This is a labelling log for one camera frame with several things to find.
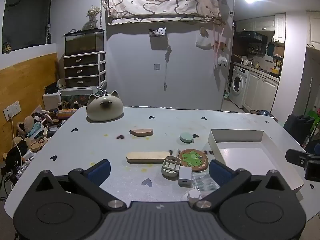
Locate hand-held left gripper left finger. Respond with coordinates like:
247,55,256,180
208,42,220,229
32,159,127,212

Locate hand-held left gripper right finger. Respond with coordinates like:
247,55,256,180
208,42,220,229
190,159,292,212

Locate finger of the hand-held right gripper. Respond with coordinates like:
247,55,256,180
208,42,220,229
285,149,309,166

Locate round coaster with green figure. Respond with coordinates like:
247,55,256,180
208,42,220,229
180,149,209,172

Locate white cardboard box tray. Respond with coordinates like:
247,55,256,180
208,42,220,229
208,129,305,196

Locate long wooden block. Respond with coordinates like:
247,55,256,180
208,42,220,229
126,151,170,164

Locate clear plastic case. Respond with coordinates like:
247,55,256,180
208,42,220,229
192,172,220,192

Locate dark chair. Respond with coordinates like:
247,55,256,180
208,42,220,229
284,114,315,147

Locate white charger adapter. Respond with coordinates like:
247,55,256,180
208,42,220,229
178,167,192,187

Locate green round disc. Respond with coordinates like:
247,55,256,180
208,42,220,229
180,132,194,144

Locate grey plastic organizer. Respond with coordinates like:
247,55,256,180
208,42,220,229
161,156,182,180

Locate small brown wooden piece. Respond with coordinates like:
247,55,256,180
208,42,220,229
129,128,154,137

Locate beige cat-shaped ceramic container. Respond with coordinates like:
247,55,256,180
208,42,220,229
86,90,124,122

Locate white lower kitchen cabinets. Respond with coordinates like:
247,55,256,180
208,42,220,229
244,67,279,113

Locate white kitchen cabinets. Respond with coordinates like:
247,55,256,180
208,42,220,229
236,12,286,43
244,67,279,113

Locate pile of toys and clutter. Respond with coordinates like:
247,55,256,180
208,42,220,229
4,105,67,167

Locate white washing machine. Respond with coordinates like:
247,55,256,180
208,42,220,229
229,65,250,108

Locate white plastic drawer unit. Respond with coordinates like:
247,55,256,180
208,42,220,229
63,51,107,88

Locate glass fish tank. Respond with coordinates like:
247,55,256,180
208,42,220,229
62,28,105,56

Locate white hanging bag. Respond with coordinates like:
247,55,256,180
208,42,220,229
195,27,213,50

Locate white upper kitchen cabinets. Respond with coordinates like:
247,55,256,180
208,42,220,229
236,12,286,43

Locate vase with dried flowers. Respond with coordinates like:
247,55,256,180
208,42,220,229
87,5,102,29

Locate white power cable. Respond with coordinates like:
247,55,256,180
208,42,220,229
9,116,23,157

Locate white wall socket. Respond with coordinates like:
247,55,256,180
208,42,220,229
3,100,21,118

